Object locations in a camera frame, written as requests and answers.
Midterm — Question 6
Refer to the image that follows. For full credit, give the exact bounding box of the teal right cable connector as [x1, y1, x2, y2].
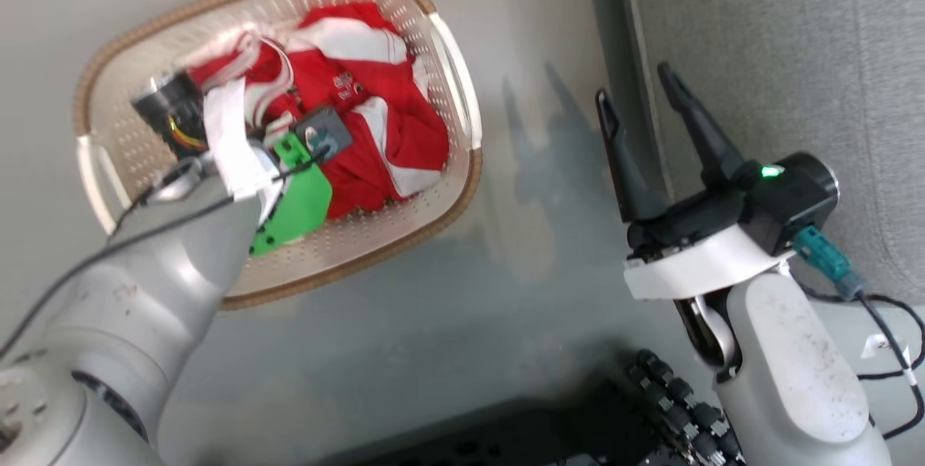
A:
[793, 226, 866, 301]

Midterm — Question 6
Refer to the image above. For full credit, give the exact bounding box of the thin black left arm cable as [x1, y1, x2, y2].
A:
[0, 152, 330, 358]

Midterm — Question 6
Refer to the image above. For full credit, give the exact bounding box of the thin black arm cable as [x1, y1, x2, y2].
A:
[0, 152, 330, 358]
[795, 285, 925, 441]

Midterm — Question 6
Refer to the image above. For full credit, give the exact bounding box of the cream perforated laundry basket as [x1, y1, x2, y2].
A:
[72, 0, 483, 311]

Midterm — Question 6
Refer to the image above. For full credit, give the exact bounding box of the white cable label tag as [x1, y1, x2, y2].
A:
[860, 334, 917, 384]

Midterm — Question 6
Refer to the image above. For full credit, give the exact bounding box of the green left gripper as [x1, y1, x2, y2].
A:
[249, 105, 354, 259]

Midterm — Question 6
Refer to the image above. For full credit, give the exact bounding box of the grey fabric sofa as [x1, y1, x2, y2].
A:
[614, 0, 925, 308]

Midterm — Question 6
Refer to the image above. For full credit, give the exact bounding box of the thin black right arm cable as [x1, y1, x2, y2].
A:
[795, 285, 925, 441]

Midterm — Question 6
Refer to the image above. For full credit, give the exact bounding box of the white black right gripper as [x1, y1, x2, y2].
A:
[595, 61, 796, 301]

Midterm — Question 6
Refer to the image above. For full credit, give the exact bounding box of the red and white clothing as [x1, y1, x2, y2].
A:
[186, 2, 450, 221]

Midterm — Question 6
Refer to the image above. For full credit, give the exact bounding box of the black ribbed cable chain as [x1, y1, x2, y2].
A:
[625, 349, 745, 466]

